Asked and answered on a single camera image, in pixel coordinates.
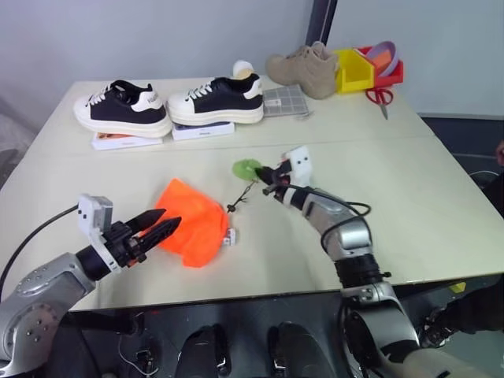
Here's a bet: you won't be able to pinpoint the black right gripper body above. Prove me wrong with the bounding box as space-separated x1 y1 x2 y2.
268 159 295 194

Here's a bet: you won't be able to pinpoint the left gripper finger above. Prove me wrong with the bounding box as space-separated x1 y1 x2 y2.
136 216 183 254
128 208 166 238

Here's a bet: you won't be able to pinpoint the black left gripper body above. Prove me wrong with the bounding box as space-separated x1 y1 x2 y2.
102 220 149 269

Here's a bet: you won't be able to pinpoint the black drawstring cord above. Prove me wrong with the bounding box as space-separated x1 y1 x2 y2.
226 176 261 215

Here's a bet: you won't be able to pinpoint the orange fabric pouch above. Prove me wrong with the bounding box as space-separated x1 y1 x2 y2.
153 177 231 269

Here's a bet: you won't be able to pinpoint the grey checked cloth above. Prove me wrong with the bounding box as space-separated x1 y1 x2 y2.
261 87 314 120

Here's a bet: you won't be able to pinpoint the white box with blue print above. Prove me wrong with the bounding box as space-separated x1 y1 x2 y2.
172 120 237 142

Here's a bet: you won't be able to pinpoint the white box with orange print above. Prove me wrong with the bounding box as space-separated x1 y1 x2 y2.
91 131 165 151

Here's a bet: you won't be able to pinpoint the black and white sneaker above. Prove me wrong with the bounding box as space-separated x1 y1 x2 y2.
73 80 173 139
167 73 265 127

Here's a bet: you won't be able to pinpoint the beige suede boot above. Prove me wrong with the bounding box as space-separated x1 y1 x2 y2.
301 41 342 101
266 46 316 87

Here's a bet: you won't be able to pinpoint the white and beige round object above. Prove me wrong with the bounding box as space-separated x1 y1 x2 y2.
232 58 258 80

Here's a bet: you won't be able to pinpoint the yellow plastic bin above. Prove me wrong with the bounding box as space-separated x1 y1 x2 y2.
332 47 376 95

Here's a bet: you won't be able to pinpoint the red plastic bin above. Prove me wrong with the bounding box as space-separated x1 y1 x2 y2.
356 46 406 89

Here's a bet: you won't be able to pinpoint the orange block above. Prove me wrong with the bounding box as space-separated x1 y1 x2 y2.
371 54 393 72

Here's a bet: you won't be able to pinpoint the purple bowl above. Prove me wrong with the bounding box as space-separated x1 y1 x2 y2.
365 40 401 78

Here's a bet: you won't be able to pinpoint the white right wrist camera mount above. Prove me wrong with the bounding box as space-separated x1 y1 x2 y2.
281 145 315 188

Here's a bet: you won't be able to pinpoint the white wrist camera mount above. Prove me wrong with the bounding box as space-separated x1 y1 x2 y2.
281 145 315 188
77 193 123 275

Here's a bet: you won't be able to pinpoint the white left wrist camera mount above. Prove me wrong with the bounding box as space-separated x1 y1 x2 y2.
77 193 123 275

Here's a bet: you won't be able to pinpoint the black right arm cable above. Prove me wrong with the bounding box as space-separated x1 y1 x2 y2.
293 187 373 247

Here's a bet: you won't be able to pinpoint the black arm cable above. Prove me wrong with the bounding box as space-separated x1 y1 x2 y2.
0 203 82 295
293 187 373 247

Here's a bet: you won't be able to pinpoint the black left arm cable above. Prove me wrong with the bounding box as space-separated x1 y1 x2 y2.
0 203 82 295

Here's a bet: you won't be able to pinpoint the red handled scissors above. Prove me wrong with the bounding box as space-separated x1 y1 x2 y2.
365 87 395 120

